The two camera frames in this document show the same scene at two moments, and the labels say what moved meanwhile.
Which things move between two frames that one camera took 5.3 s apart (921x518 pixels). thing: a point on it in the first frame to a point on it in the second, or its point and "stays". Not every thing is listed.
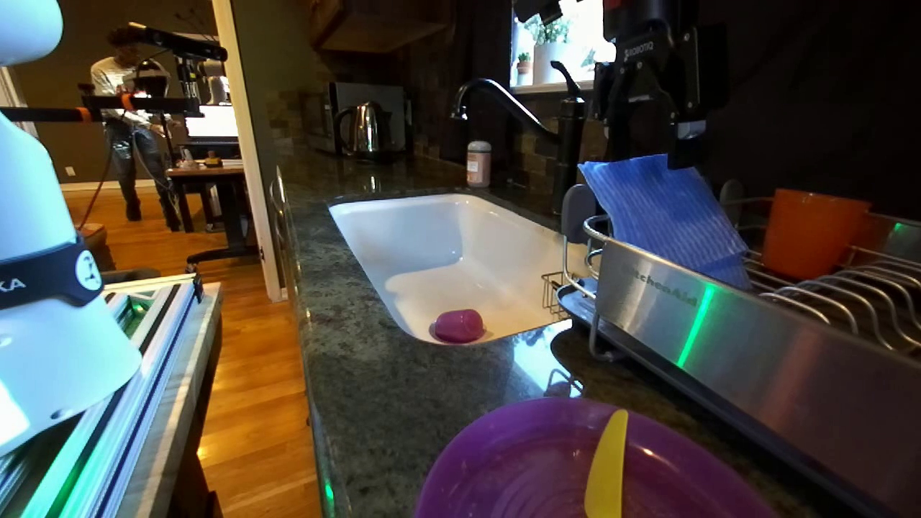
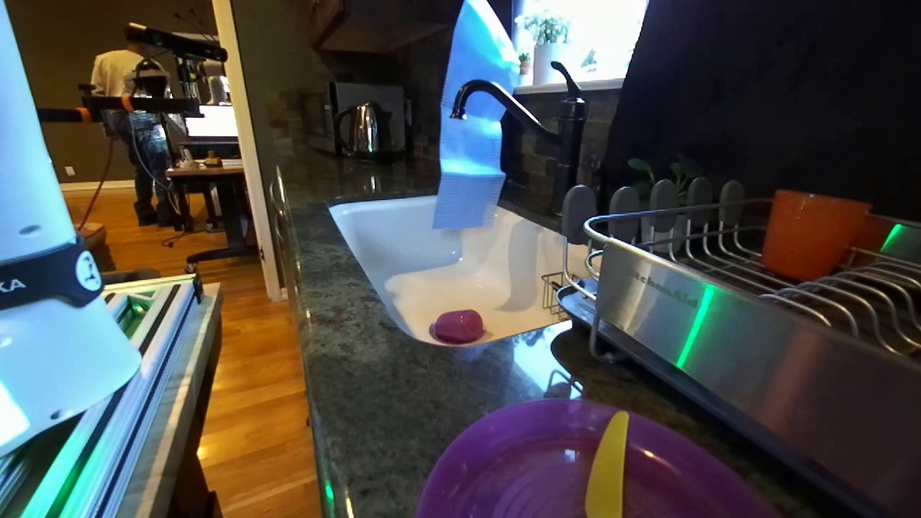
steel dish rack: (818, 373) stays
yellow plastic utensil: (606, 486) stays
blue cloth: (672, 212) to (471, 149)
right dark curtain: (815, 96) stays
